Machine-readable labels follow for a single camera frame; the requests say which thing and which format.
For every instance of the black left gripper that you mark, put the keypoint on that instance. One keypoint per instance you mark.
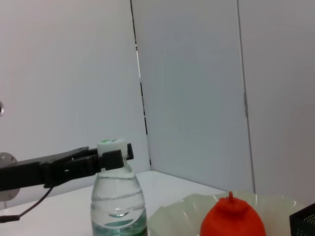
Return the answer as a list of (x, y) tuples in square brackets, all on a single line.
[(22, 175)]

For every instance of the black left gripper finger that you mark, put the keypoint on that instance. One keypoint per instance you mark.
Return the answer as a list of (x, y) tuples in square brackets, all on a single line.
[(130, 152), (110, 161)]

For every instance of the clear green-label water bottle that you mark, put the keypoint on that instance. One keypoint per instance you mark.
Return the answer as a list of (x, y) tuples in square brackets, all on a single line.
[(115, 191)]

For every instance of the red tomato-shaped object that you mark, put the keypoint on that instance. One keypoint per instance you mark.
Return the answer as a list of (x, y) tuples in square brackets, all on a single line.
[(231, 218)]

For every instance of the translucent wavy fruit plate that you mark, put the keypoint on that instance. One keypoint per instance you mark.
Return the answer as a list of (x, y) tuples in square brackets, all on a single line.
[(177, 214)]

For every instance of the black mesh pen holder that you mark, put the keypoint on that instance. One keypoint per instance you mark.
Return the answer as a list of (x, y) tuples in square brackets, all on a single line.
[(305, 221)]

